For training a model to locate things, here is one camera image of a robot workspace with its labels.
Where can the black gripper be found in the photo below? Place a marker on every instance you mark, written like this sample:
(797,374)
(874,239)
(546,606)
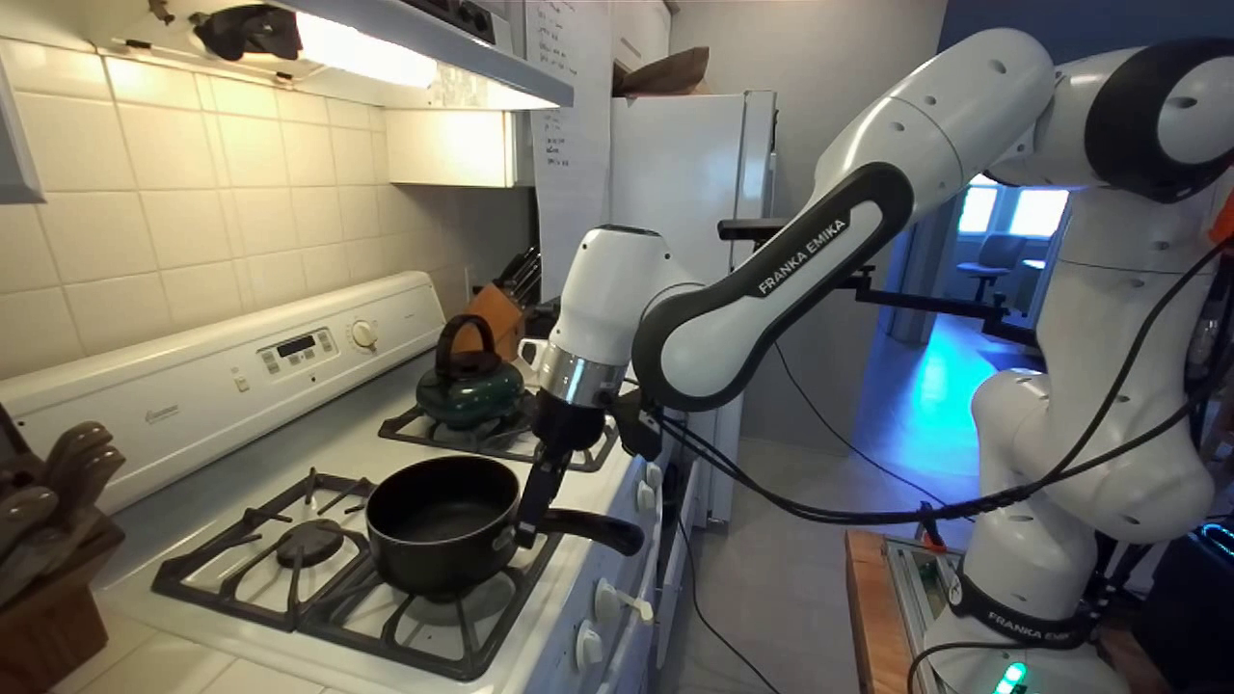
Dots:
(563,430)

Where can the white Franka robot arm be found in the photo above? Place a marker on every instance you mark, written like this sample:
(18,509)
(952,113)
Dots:
(1121,424)

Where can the white stove knob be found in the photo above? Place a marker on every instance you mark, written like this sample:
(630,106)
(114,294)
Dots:
(616,602)
(649,474)
(591,646)

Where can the small black stove grate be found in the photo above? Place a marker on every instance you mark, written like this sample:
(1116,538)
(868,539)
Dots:
(427,433)

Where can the large black stove grate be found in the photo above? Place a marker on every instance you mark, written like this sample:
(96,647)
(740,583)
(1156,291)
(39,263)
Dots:
(256,564)

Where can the white gas stove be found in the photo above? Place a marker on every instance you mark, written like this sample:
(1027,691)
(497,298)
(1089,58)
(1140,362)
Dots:
(195,385)

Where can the dark green kettle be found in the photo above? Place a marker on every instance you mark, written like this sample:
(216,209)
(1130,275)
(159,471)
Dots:
(467,392)

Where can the slanted brown knife block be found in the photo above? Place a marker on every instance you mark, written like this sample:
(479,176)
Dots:
(501,320)

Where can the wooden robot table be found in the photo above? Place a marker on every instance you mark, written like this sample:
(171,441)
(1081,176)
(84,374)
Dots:
(868,619)

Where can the white refrigerator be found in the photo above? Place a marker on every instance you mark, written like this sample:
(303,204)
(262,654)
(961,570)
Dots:
(679,167)

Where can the white panel with writing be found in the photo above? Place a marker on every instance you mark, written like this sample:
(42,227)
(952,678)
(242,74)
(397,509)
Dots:
(563,128)

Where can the red and black clamp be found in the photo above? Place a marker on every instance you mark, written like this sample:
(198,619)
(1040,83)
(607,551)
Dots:
(927,529)

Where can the brown basket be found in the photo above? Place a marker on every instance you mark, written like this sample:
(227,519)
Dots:
(662,74)

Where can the white range hood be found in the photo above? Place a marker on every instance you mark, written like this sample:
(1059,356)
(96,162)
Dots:
(427,52)

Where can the wooden knife block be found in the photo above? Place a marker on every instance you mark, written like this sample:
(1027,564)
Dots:
(51,619)

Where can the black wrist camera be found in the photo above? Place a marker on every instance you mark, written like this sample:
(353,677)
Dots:
(638,430)

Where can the aluminium base plate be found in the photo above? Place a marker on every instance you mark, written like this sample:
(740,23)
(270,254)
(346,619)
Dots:
(920,583)

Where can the black camera stand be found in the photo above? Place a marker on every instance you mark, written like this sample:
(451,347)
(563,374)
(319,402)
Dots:
(938,303)

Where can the black camera on hood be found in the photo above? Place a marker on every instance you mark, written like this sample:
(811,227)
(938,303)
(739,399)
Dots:
(252,32)

